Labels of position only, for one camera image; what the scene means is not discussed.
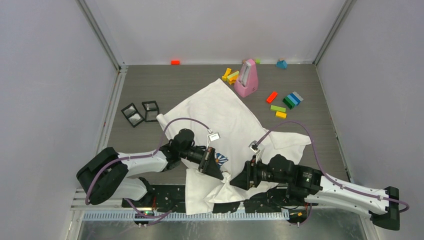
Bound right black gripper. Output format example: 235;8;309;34
229;155;291;191

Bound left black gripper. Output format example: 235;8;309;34
179;146;223;180

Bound white t-shirt with daisy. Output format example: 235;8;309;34
157;79;311;215

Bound black display box with coin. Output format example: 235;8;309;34
121;102;145;128

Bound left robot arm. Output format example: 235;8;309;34
76;128;224;207

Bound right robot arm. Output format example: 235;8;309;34
230;154;400;231

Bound yellow small block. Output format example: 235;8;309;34
275;111;287;119

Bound lime green flat block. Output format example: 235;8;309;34
270;105;286;113

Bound red-orange flat block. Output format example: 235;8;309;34
266;91;278;104

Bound empty black display box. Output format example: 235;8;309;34
141;100;160;123

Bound orange block by metronome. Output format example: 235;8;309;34
228;77;237;85

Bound yellow arch block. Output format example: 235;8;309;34
221;68;232;82

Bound pink metronome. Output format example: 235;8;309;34
234;59;259;98

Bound light green long block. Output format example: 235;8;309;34
227;71;239;80

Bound green blue stacked bricks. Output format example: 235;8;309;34
282;91;304;110

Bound wood and green blocks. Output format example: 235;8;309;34
242;58;261;64

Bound blue wooden house block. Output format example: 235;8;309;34
275;58;288;70

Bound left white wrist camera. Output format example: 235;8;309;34
206;132;221;148

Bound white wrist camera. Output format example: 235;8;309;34
206;132;221;148
249;140;265;162

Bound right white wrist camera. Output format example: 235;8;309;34
249;140;265;162

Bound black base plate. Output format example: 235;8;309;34
132;185;306;214

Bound white perforated cable duct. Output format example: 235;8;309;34
82;209;290;222

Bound orange-red block at wall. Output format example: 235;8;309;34
170;59;181;65

